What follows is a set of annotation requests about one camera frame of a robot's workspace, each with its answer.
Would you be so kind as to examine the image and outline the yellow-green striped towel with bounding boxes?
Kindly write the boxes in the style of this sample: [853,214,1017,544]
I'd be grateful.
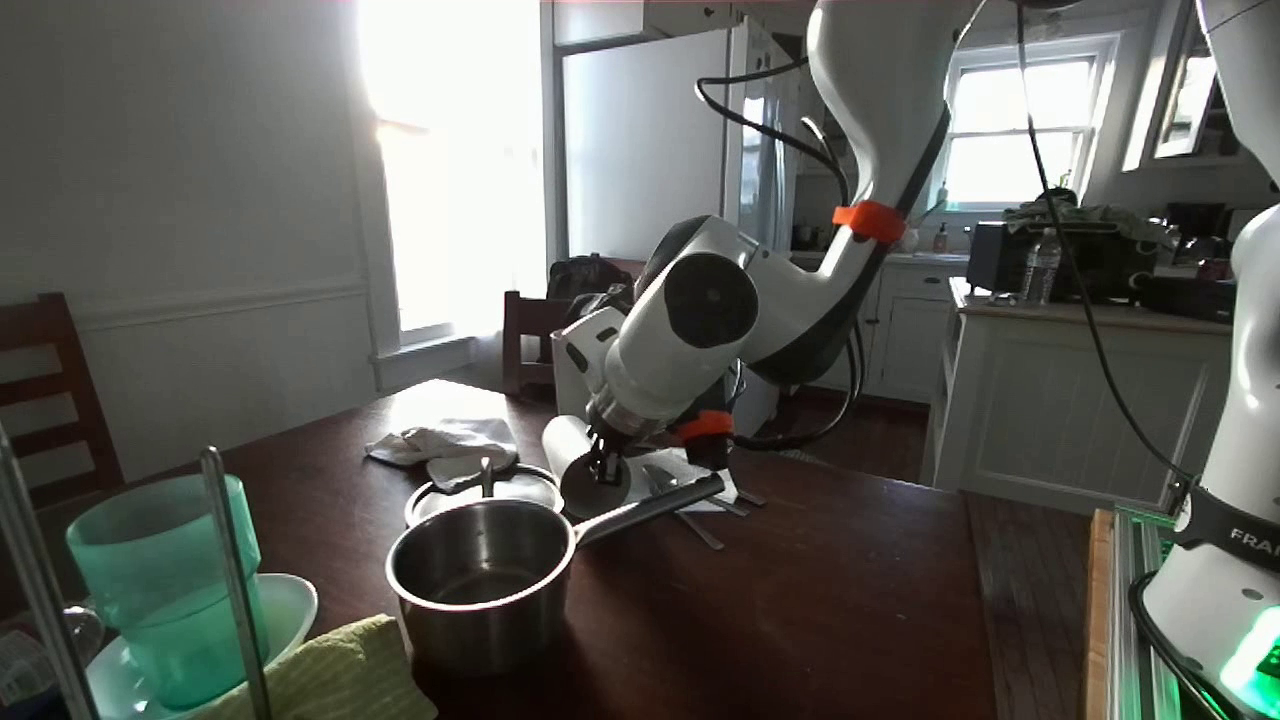
[214,612,440,720]

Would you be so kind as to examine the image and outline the white base cabinets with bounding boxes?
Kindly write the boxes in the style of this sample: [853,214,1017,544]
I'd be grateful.
[853,251,968,408]

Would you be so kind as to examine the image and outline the steel saucepan with handle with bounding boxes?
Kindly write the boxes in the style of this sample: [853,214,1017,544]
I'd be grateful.
[378,473,730,681]

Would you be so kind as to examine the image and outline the bright tall window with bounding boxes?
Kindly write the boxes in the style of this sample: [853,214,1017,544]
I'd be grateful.
[350,0,552,355]

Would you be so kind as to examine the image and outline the dark countertop appliance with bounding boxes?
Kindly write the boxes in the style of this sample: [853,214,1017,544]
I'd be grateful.
[1132,197,1236,322]

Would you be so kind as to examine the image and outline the white refrigerator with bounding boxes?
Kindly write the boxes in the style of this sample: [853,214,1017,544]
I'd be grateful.
[552,10,803,445]

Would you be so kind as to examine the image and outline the steel pot lid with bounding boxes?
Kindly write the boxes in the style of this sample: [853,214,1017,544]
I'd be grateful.
[398,456,569,532]

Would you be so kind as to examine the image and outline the dark bag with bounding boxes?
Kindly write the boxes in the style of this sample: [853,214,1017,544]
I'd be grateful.
[547,251,644,312]

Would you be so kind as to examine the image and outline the kitchen window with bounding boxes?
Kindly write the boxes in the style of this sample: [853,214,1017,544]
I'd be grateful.
[932,30,1125,214]

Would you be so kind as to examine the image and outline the wooden plank edge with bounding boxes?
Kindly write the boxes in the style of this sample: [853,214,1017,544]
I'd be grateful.
[1081,505,1127,720]

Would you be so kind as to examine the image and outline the black toaster oven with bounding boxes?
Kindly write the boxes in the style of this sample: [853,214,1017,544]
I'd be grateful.
[962,197,1164,303]

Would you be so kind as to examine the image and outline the green plastic cup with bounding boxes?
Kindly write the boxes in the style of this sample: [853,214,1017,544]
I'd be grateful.
[64,473,268,710]

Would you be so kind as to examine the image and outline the pale teal bowl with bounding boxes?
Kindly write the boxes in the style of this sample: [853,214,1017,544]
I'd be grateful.
[85,570,323,720]

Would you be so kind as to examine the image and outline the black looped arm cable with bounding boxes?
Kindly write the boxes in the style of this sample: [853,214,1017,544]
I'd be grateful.
[686,57,861,207]

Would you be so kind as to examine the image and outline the glass-door wall cabinet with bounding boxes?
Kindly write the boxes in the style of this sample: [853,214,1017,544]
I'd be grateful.
[1118,0,1225,177]

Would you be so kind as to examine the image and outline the white paper napkin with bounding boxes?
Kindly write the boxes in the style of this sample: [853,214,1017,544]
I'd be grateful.
[617,445,743,519]

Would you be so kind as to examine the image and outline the metal wire dish rack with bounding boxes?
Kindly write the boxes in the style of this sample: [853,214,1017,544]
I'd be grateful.
[0,425,280,720]

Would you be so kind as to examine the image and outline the clear plastic bottle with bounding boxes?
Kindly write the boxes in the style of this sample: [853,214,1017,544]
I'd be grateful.
[1021,225,1067,312]

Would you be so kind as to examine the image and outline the dark wooden dining chair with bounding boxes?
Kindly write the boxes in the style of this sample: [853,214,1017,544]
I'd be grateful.
[499,282,570,400]

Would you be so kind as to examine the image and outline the white crumpled cloth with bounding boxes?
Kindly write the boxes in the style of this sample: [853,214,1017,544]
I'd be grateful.
[364,417,523,492]

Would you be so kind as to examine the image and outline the white kitchen island counter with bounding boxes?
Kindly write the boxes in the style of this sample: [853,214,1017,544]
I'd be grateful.
[927,270,1236,519]

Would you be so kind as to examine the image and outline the brown wooden slat chair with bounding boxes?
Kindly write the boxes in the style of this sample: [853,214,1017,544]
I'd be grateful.
[0,292,127,633]

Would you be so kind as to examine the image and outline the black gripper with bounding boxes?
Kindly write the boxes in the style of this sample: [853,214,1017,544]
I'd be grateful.
[579,400,698,496]

